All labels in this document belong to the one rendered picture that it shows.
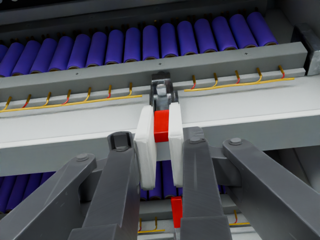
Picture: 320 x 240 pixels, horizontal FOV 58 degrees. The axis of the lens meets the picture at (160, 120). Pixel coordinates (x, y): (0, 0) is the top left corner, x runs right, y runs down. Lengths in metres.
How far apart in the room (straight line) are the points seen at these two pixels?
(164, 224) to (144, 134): 0.27
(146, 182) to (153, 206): 0.24
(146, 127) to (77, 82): 0.15
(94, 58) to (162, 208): 0.20
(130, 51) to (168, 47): 0.04
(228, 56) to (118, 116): 0.12
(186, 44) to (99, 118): 0.12
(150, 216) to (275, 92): 0.22
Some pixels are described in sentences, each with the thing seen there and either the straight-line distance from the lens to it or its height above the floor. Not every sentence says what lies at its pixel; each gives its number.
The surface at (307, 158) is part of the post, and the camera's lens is 0.39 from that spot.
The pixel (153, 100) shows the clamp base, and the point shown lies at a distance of 0.25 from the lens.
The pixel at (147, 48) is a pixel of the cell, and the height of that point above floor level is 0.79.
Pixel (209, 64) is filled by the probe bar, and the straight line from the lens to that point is 0.28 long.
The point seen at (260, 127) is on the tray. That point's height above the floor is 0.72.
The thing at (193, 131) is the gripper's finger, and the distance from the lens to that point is 0.17.
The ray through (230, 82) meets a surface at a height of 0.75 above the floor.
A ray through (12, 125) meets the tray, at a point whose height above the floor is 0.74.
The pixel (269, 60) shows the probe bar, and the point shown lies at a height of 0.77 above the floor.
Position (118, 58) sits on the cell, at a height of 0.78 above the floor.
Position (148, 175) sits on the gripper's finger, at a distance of 0.15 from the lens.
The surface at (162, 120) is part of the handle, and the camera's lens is 0.20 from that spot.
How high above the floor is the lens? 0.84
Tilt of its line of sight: 24 degrees down
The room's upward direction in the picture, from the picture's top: 8 degrees counter-clockwise
